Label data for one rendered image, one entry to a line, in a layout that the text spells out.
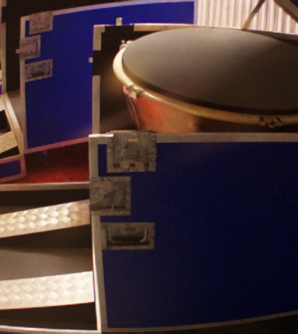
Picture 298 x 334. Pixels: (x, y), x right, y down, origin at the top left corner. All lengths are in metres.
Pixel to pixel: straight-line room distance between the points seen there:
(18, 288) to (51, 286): 0.16
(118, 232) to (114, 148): 0.28
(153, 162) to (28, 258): 1.15
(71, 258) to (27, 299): 0.43
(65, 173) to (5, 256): 0.81
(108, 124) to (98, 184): 1.06
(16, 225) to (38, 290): 0.50
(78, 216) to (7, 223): 0.37
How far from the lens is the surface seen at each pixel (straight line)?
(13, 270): 2.52
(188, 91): 1.74
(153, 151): 1.56
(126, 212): 1.66
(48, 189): 2.85
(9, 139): 3.23
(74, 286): 2.23
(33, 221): 2.65
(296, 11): 1.48
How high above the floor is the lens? 1.69
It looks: 31 degrees down
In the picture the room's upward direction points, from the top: 2 degrees clockwise
